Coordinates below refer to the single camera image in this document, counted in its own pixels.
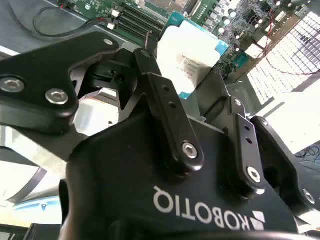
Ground silver CPU with green rim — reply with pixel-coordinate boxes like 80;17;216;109
156;12;230;101

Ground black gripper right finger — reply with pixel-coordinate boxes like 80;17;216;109
220;76;317;214

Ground metal locking lever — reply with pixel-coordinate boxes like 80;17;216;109
144;29;152;49

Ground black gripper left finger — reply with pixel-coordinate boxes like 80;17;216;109
0;31;205;179

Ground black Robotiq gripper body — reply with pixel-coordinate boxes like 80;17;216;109
58;111;309;240

